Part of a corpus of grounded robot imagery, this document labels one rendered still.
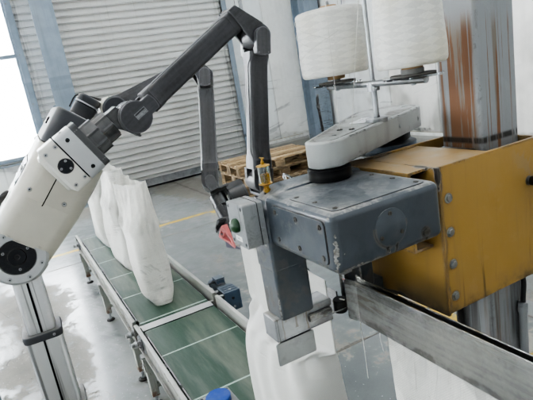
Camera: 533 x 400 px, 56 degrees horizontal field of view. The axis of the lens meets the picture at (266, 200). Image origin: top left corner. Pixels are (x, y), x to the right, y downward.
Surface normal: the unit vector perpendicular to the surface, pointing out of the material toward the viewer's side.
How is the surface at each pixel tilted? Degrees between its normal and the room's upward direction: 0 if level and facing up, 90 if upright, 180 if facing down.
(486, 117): 90
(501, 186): 90
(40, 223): 115
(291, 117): 90
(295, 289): 90
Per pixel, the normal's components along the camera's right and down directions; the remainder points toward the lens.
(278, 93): 0.47, 0.14
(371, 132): 0.79, 0.03
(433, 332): -0.87, 0.26
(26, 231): 0.11, 0.62
